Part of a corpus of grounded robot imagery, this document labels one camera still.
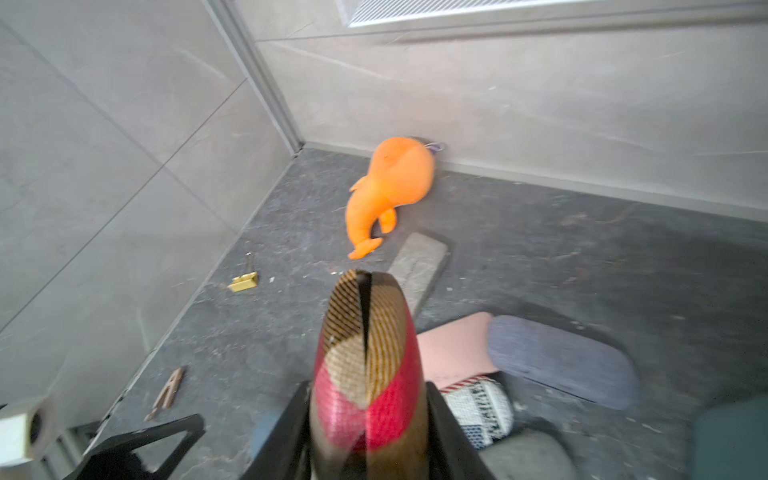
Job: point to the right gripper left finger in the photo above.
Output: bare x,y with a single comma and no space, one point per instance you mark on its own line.
285,451

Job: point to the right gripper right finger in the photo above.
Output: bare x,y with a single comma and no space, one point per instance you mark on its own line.
451,455

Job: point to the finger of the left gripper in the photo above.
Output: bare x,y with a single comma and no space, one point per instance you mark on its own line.
116,457

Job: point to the plaid brown glasses case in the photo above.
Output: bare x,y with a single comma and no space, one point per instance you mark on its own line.
368,413

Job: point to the grey marble glasses case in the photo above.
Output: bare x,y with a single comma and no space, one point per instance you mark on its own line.
416,268

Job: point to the teal plastic storage box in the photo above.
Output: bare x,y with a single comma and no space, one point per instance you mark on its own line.
730,441

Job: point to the grey fabric glasses case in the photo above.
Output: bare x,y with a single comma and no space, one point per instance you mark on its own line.
530,454

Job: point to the pink hard glasses case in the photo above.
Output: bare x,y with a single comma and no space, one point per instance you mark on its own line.
456,350

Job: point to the newspaper case under pink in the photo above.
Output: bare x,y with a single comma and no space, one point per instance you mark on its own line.
482,409

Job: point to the wooden clothes peg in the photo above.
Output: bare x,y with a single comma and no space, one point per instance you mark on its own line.
167,394

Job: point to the purple fabric case top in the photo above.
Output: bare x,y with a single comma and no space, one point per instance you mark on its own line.
561,360

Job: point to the gold binder clip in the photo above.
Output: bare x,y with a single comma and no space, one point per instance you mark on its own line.
248,279

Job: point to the orange plush whale toy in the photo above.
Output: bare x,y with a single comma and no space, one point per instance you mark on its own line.
401,172

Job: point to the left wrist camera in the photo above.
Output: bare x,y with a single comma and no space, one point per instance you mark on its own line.
27,429

